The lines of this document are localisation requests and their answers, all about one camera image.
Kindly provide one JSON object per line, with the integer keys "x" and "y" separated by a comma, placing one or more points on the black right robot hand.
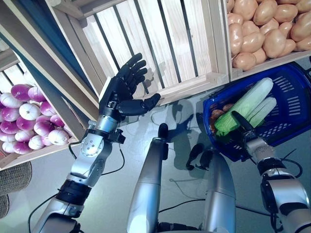
{"x": 245, "y": 126}

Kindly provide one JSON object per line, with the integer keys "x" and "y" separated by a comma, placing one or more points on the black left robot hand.
{"x": 119, "y": 97}

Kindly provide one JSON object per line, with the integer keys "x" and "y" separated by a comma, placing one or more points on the blue plastic shopping basket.
{"x": 303, "y": 121}

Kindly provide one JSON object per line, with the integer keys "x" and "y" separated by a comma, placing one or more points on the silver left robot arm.
{"x": 90, "y": 148}

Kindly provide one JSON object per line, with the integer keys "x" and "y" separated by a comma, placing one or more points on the small tan potato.
{"x": 217, "y": 114}
{"x": 228, "y": 107}

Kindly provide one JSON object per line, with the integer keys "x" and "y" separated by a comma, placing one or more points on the tan plastic potato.
{"x": 268, "y": 26}
{"x": 303, "y": 44}
{"x": 265, "y": 11}
{"x": 235, "y": 38}
{"x": 274, "y": 43}
{"x": 244, "y": 61}
{"x": 285, "y": 12}
{"x": 244, "y": 8}
{"x": 235, "y": 19}
{"x": 303, "y": 6}
{"x": 285, "y": 28}
{"x": 250, "y": 28}
{"x": 301, "y": 28}
{"x": 259, "y": 55}
{"x": 229, "y": 4}
{"x": 252, "y": 42}
{"x": 288, "y": 47}

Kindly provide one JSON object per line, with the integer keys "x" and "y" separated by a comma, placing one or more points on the wooden crate of potatoes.
{"x": 267, "y": 65}

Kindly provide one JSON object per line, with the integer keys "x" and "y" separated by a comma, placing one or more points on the purple white onion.
{"x": 46, "y": 140}
{"x": 11, "y": 100}
{"x": 57, "y": 120}
{"x": 9, "y": 127}
{"x": 36, "y": 142}
{"x": 22, "y": 148}
{"x": 47, "y": 108}
{"x": 24, "y": 123}
{"x": 58, "y": 136}
{"x": 36, "y": 94}
{"x": 6, "y": 138}
{"x": 43, "y": 128}
{"x": 9, "y": 147}
{"x": 20, "y": 92}
{"x": 29, "y": 111}
{"x": 9, "y": 114}
{"x": 24, "y": 136}

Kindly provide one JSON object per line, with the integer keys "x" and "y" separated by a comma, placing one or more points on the slatted wooden crate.
{"x": 184, "y": 48}

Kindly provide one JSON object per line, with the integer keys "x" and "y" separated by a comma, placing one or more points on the wooden crate of onions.
{"x": 49, "y": 150}

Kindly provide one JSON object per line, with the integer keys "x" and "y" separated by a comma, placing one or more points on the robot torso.
{"x": 177, "y": 228}

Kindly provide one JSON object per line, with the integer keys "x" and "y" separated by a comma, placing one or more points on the woven wicker stand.
{"x": 14, "y": 177}

